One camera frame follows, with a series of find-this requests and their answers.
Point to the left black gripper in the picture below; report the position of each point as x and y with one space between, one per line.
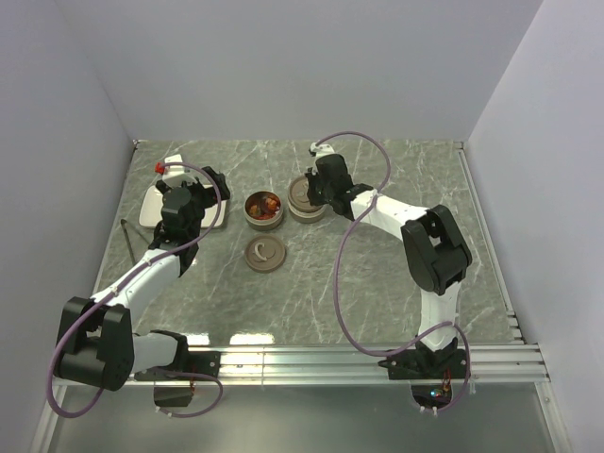
209 192

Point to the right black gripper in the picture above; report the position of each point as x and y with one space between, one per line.
313 177

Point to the brown tin lid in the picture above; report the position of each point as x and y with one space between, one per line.
298 196
265 253

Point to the metal food tongs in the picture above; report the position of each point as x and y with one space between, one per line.
123 225

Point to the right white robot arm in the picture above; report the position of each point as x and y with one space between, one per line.
437 254

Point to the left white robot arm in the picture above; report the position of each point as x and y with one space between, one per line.
96 344

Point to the right round metal tin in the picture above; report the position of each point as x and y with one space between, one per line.
303 217

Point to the round metal tin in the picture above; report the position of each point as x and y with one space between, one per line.
303 217
264 225

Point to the white square plate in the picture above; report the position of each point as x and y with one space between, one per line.
152 203

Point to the left round metal tin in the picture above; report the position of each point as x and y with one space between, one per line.
264 225

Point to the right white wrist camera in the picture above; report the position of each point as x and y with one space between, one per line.
318 151

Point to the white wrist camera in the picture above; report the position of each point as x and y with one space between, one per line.
318 151
173 173

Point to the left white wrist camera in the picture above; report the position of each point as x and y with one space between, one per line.
173 173

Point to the aluminium frame rail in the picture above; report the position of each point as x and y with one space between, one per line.
324 399

